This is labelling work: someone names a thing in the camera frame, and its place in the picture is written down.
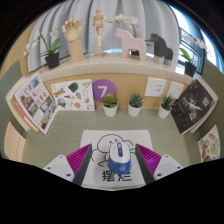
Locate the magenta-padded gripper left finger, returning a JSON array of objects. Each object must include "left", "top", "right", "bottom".
[{"left": 43, "top": 143, "right": 93, "bottom": 187}]

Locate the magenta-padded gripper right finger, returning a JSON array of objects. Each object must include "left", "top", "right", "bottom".
[{"left": 134, "top": 143, "right": 184, "bottom": 185}]

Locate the blue and white computer mouse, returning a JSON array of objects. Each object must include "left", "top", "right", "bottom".
[{"left": 106, "top": 140, "right": 132, "bottom": 175}]

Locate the white cartoon-print mouse pad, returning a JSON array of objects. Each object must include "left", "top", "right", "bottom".
[{"left": 79, "top": 129, "right": 155, "bottom": 191}]

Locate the colourful sticker card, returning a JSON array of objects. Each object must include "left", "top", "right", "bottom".
[{"left": 197, "top": 124, "right": 222, "bottom": 164}]

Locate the pale pink card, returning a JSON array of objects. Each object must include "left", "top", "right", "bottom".
[{"left": 3, "top": 121, "right": 27, "bottom": 163}]

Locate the small potted succulent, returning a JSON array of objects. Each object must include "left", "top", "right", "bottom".
[
  {"left": 101, "top": 92, "right": 119, "bottom": 118},
  {"left": 127, "top": 93, "right": 144, "bottom": 118},
  {"left": 157, "top": 94, "right": 175, "bottom": 120}
]

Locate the black cover book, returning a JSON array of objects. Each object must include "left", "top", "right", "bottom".
[{"left": 170, "top": 79, "right": 218, "bottom": 135}]

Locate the red-spined photo magazine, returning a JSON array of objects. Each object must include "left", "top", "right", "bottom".
[{"left": 13, "top": 72, "right": 59, "bottom": 135}]

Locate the white sticker sheet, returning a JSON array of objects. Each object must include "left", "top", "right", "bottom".
[{"left": 50, "top": 78, "right": 96, "bottom": 112}]

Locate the thick white book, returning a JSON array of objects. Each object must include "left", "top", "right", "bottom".
[{"left": 5, "top": 75, "right": 33, "bottom": 133}]

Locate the round purple number sign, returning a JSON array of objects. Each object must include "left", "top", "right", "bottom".
[{"left": 91, "top": 78, "right": 118, "bottom": 103}]

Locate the green partition panel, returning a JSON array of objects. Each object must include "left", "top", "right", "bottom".
[
  {"left": 0, "top": 59, "right": 31, "bottom": 159},
  {"left": 196, "top": 58, "right": 224, "bottom": 161}
]

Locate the white orchid in black pot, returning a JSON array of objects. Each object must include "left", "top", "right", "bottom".
[
  {"left": 23, "top": 28, "right": 63, "bottom": 70},
  {"left": 179, "top": 33, "right": 209, "bottom": 78}
]

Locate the light wooden shelf ledge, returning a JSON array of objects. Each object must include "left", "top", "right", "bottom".
[{"left": 39, "top": 53, "right": 194, "bottom": 86}]

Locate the black wooden horse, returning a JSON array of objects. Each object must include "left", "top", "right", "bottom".
[{"left": 149, "top": 33, "right": 174, "bottom": 66}]

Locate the pink wooden horse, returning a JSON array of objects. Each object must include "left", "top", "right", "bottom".
[{"left": 114, "top": 28, "right": 148, "bottom": 62}]

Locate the wooden hand model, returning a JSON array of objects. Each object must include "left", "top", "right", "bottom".
[{"left": 61, "top": 17, "right": 85, "bottom": 64}]

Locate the dark-framed window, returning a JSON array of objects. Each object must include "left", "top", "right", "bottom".
[{"left": 166, "top": 1, "right": 224, "bottom": 76}]

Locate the wooden mannequin figure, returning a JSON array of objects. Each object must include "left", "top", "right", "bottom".
[{"left": 91, "top": 8, "right": 114, "bottom": 57}]

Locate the grey curtain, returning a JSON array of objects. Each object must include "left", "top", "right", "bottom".
[{"left": 26, "top": 0, "right": 183, "bottom": 73}]

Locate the white orchid plant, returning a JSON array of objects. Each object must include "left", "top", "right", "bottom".
[{"left": 114, "top": 13, "right": 153, "bottom": 48}]

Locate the white wall socket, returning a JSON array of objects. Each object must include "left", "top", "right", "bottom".
[
  {"left": 166, "top": 81, "right": 185, "bottom": 100},
  {"left": 144, "top": 76, "right": 167, "bottom": 98}
]

